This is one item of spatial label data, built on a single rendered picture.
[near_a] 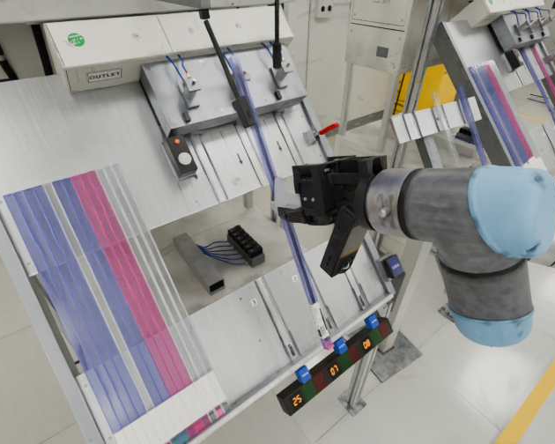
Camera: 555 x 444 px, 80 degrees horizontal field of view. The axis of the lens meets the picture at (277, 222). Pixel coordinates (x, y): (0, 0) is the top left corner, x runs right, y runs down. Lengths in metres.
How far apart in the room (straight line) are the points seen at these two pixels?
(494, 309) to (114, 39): 0.70
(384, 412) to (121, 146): 1.32
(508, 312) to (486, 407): 1.34
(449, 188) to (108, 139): 0.59
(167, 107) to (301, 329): 0.54
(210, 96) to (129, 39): 0.17
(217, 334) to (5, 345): 1.47
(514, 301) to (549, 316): 1.80
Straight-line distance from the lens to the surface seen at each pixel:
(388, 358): 1.65
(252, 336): 0.72
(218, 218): 1.27
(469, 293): 0.37
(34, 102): 0.75
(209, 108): 0.71
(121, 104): 0.75
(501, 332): 0.41
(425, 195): 0.33
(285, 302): 0.74
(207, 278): 0.99
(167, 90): 0.71
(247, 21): 0.84
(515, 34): 1.81
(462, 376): 1.74
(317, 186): 0.42
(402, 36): 1.63
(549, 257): 0.50
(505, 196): 0.31
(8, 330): 2.10
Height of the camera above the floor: 1.39
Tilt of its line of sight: 38 degrees down
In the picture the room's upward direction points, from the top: straight up
